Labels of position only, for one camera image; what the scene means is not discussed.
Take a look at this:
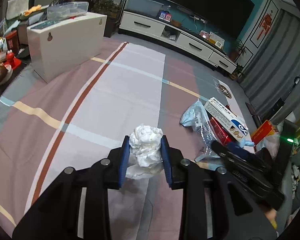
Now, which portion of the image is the light blue quilted cloth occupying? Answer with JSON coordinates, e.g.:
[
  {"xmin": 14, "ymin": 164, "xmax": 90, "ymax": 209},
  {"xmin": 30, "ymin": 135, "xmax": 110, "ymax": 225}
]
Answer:
[{"xmin": 239, "ymin": 139, "xmax": 255, "ymax": 148}]

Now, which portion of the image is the white tissue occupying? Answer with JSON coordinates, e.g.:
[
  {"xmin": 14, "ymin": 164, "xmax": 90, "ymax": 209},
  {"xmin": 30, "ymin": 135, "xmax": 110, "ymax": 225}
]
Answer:
[{"xmin": 126, "ymin": 124, "xmax": 163, "ymax": 180}]

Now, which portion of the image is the red cigarette box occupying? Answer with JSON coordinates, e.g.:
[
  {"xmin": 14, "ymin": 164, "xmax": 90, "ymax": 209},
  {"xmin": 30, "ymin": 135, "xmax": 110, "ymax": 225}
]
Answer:
[{"xmin": 210, "ymin": 117, "xmax": 235, "ymax": 146}]

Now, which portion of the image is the white blue medicine box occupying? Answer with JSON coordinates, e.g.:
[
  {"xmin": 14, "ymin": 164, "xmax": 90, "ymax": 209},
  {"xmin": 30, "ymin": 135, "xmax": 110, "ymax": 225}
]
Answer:
[{"xmin": 204, "ymin": 97, "xmax": 249, "ymax": 142}]

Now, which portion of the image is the clear blue plastic bag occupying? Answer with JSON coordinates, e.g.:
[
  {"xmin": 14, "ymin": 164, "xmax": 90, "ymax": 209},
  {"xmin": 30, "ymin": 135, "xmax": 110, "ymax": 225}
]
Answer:
[{"xmin": 179, "ymin": 99, "xmax": 220, "ymax": 163}]

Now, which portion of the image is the white plastic bag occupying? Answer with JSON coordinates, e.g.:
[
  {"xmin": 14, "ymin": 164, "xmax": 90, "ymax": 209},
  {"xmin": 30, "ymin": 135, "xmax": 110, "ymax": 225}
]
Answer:
[{"xmin": 261, "ymin": 133, "xmax": 280, "ymax": 159}]

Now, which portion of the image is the small potted plant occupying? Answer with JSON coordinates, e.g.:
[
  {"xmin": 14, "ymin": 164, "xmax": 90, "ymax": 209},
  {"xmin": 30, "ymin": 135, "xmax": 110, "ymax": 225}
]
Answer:
[{"xmin": 230, "ymin": 63, "xmax": 243, "ymax": 80}]

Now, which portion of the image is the tall potted plant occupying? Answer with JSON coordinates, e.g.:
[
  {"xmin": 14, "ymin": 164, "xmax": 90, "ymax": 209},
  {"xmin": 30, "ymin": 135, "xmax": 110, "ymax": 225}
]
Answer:
[{"xmin": 229, "ymin": 38, "xmax": 247, "ymax": 62}]

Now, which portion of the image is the white tv cabinet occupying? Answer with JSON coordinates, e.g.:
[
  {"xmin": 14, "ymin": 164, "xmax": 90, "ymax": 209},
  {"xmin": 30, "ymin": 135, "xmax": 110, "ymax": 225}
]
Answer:
[{"xmin": 119, "ymin": 10, "xmax": 236, "ymax": 74}]

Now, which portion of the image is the white storage box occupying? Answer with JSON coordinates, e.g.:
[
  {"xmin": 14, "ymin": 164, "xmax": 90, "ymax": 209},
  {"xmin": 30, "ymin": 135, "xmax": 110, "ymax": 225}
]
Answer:
[{"xmin": 26, "ymin": 12, "xmax": 107, "ymax": 83}]

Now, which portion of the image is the red chinese knot decoration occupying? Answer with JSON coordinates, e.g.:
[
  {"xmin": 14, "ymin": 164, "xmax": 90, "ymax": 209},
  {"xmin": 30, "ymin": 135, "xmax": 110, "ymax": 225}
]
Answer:
[{"xmin": 257, "ymin": 14, "xmax": 273, "ymax": 40}]

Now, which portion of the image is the potted green plant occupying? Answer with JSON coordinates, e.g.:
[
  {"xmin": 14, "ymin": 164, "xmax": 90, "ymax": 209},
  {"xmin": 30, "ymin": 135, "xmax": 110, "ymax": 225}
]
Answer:
[{"xmin": 92, "ymin": 0, "xmax": 122, "ymax": 37}]

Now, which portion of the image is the large black television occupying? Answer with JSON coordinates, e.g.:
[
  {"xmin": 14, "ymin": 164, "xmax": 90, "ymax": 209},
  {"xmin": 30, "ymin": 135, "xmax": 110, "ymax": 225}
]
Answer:
[{"xmin": 147, "ymin": 0, "xmax": 256, "ymax": 41}]

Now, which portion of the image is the clear plastic container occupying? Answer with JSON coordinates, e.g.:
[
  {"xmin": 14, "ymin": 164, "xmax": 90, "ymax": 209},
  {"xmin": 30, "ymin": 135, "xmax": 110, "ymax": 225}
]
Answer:
[{"xmin": 47, "ymin": 2, "xmax": 89, "ymax": 21}]

